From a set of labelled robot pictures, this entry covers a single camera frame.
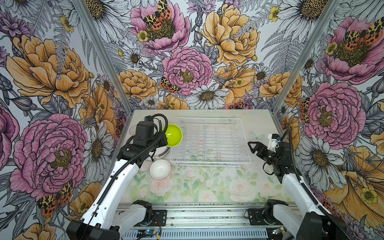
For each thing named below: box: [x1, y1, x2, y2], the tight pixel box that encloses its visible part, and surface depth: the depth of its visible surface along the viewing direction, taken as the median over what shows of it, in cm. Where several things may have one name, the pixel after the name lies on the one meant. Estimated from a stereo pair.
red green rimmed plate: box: [143, 145, 171, 162], surface depth 94 cm
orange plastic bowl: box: [149, 159, 171, 180], surface depth 90 cm
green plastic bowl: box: [162, 124, 183, 147], surface depth 75 cm
